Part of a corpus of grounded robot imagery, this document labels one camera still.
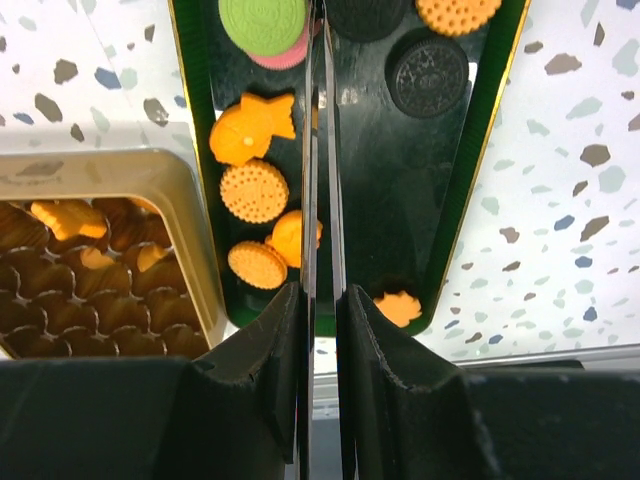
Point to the orange sandwich cookie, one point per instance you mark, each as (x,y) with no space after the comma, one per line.
(456,17)

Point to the black sandwich cookie upper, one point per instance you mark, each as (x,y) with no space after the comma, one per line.
(365,20)

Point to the black sandwich cookie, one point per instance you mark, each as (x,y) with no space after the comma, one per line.
(365,20)
(428,77)

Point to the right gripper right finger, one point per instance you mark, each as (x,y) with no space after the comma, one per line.
(407,413)

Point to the gold cookie tin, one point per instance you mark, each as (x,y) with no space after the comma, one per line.
(52,306)

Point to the lower green macaron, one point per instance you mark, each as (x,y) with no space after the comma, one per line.
(263,27)

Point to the bottom large round cookie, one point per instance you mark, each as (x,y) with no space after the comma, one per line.
(257,265)

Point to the green cookie tray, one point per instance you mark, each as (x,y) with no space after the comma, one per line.
(405,181)

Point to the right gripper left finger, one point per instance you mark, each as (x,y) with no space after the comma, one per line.
(229,414)

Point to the pink macaron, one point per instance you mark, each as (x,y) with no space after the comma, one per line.
(286,60)

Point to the silver metal tongs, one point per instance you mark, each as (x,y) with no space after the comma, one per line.
(316,220)

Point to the fish cookie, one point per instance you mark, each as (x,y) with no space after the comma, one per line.
(286,238)
(245,130)
(149,255)

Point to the black sandwich cookie lower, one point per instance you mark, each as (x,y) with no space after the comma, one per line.
(428,77)

